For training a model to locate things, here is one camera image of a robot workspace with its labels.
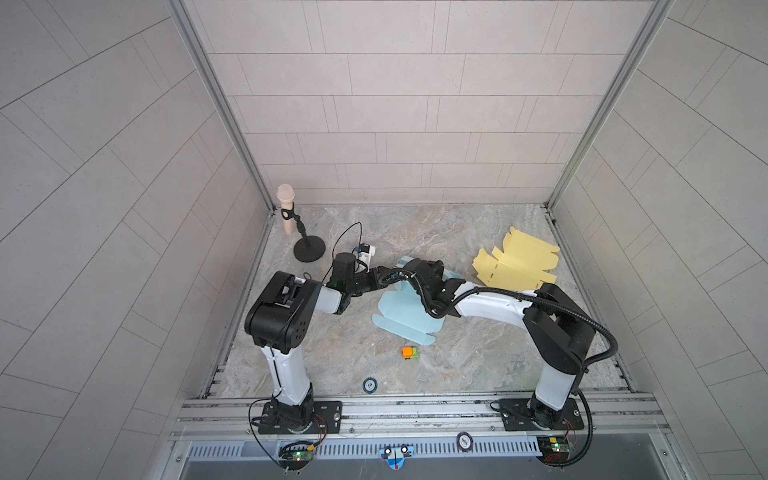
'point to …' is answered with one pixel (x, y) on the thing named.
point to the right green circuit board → (555, 450)
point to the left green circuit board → (295, 456)
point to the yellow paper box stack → (524, 264)
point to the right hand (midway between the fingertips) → (427, 264)
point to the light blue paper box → (404, 313)
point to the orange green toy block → (408, 352)
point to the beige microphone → (286, 194)
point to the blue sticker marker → (396, 456)
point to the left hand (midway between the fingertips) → (400, 273)
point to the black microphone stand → (309, 248)
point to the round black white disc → (464, 441)
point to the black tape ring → (369, 385)
